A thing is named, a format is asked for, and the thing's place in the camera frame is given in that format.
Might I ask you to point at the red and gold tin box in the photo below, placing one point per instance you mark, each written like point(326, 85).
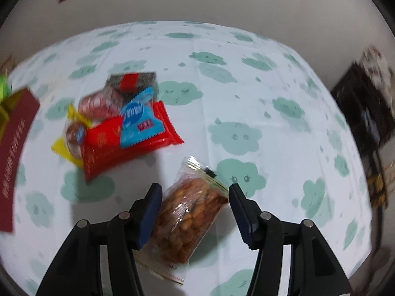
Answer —
point(15, 148)

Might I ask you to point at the yellow cake packet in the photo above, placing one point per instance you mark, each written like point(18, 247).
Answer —
point(72, 135)

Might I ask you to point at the pile of newspapers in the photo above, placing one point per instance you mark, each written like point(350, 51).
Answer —
point(378, 64)

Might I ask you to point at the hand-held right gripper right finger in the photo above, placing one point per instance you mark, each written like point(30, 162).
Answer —
point(243, 219)

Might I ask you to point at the clear bag of brown nuts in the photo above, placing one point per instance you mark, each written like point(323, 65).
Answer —
point(188, 215)

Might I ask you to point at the green tissue pack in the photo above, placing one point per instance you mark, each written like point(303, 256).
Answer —
point(3, 86)

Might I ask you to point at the cloud print tablecloth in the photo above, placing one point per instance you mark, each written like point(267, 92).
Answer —
point(277, 166)

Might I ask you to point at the dark wooden furniture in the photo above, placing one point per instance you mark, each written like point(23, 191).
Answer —
point(361, 108)

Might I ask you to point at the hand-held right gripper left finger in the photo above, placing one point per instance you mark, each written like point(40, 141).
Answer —
point(151, 219)

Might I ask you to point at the pink patterned snack pack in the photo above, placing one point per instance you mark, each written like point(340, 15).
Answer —
point(98, 103)

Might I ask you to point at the blue candy packet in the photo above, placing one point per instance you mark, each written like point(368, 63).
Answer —
point(137, 120)

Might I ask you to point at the black and red snack packet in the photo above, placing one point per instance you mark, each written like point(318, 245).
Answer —
point(132, 81)

